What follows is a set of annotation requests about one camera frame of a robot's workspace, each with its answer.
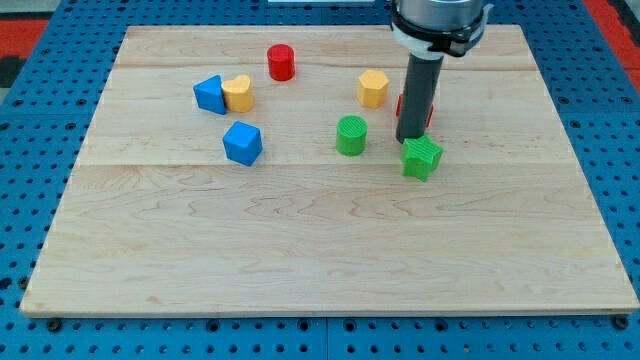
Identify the green cylinder block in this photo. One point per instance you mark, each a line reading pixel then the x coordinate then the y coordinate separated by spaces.
pixel 351 131

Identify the blue cube block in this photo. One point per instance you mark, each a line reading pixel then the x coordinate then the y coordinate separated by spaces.
pixel 243 143

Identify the red cylinder block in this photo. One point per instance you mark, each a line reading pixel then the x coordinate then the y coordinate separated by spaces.
pixel 281 62

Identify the yellow heart block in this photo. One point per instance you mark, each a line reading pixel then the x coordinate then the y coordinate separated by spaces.
pixel 238 94

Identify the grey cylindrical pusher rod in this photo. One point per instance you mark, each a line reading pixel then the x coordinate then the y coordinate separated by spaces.
pixel 417 97

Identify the blue triangle block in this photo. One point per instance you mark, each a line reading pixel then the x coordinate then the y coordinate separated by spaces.
pixel 209 95

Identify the green star block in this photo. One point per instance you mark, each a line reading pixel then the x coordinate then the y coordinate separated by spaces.
pixel 420 157

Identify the red block behind rod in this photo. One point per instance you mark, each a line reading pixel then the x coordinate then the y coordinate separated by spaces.
pixel 399 109

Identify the wooden board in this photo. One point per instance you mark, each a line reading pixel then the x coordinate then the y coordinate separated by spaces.
pixel 156 221

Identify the yellow hexagon block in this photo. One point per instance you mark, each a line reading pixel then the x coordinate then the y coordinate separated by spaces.
pixel 372 88

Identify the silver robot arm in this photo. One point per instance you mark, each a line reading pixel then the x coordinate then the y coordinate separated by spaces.
pixel 431 30

